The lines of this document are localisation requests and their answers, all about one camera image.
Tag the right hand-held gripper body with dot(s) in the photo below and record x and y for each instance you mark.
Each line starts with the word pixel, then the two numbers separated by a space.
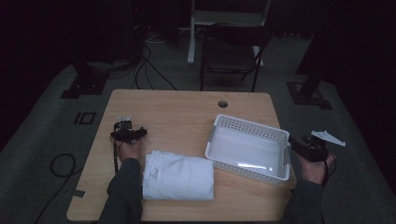
pixel 317 147

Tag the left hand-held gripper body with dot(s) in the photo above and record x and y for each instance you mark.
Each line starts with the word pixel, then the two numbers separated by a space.
pixel 124 133

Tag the white plastic basket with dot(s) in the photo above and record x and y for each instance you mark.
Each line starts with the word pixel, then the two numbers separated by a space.
pixel 249 149

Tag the white towel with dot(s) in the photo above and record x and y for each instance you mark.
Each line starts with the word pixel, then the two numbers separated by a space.
pixel 179 175

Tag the person's left hand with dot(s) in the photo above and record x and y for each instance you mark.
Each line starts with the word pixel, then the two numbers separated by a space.
pixel 130 151

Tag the person's right hand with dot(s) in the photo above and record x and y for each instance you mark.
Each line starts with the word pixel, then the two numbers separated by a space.
pixel 314 171

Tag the black stand with base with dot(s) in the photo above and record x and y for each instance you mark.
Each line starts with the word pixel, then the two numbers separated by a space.
pixel 85 82
pixel 309 90

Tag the black folding chair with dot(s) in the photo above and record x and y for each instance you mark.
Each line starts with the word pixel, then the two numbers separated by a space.
pixel 230 56

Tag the white metal stand frame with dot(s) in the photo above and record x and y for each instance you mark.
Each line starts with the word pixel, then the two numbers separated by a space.
pixel 196 21

